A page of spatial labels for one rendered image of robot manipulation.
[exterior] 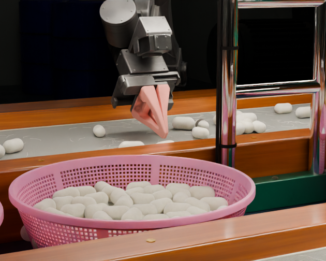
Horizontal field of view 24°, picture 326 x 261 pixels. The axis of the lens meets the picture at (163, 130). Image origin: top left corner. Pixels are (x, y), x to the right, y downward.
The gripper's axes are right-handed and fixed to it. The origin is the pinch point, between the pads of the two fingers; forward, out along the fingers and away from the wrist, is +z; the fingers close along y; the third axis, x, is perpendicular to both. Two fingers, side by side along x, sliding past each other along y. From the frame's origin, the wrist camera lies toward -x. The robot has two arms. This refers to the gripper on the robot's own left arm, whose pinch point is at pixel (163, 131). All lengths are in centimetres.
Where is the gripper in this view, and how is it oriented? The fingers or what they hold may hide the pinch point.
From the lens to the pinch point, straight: 114.6
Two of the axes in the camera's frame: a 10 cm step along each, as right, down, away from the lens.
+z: 3.3, 7.7, -5.4
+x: -2.8, 6.3, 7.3
